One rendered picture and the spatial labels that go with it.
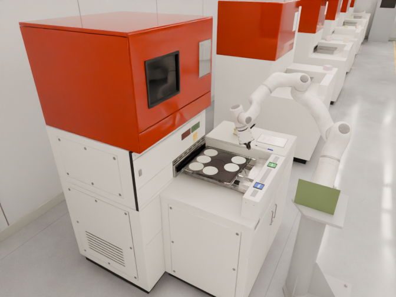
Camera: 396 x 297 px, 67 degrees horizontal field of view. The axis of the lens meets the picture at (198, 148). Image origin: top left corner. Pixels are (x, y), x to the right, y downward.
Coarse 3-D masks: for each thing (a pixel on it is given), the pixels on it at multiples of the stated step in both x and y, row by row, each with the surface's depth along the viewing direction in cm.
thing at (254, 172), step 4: (256, 164) 210; (260, 164) 210; (252, 168) 206; (256, 168) 206; (260, 168) 206; (252, 172) 201; (256, 172) 201; (244, 180) 193; (240, 188) 186; (244, 192) 186
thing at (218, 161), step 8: (224, 152) 221; (192, 160) 210; (216, 160) 211; (224, 160) 211; (184, 168) 202; (216, 168) 202; (224, 168) 202; (240, 168) 202; (216, 176) 193; (224, 176) 194; (232, 176) 194
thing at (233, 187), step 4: (188, 172) 207; (192, 176) 207; (196, 176) 205; (200, 176) 203; (208, 180) 201; (212, 180) 200; (220, 184) 198; (224, 184) 196; (232, 184) 194; (232, 188) 194; (236, 188) 192
